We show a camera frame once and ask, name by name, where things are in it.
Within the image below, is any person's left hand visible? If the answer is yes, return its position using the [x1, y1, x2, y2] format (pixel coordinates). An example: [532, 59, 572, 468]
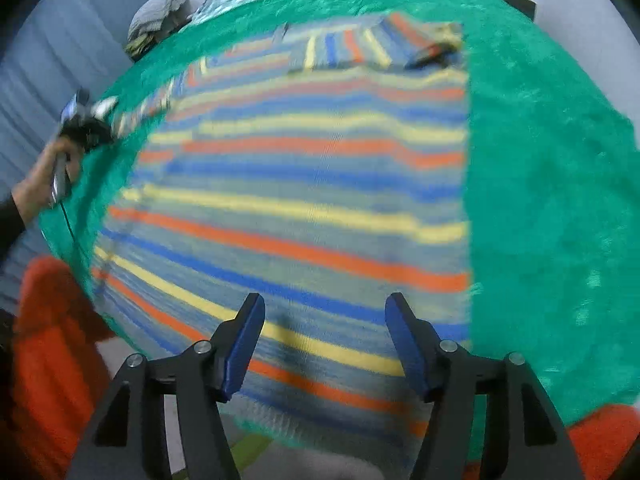
[11, 137, 83, 223]

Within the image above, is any green fleece blanket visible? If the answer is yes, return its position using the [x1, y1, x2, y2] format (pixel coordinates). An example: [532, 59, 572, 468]
[37, 0, 640, 461]

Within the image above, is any pile of grey clothes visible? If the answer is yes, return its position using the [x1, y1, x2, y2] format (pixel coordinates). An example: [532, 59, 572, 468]
[125, 0, 193, 58]

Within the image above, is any dark bed frame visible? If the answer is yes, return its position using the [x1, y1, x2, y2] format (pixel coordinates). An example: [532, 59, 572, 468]
[492, 0, 537, 21]

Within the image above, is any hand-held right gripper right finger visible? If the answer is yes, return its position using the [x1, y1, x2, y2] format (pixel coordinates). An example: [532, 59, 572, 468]
[384, 291, 586, 480]

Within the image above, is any striped knitted sweater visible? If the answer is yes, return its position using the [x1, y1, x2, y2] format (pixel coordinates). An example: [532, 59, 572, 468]
[90, 10, 473, 461]

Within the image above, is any grey blue curtain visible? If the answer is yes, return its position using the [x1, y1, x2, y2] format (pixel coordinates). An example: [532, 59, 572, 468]
[0, 0, 157, 286]

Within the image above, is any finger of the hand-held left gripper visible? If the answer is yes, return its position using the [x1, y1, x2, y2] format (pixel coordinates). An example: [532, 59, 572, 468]
[91, 96, 121, 117]

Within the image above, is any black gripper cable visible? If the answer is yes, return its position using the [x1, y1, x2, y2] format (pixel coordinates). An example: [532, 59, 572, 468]
[59, 199, 108, 311]

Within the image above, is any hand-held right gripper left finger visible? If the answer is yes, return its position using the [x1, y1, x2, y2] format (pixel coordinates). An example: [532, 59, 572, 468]
[65, 292, 267, 480]

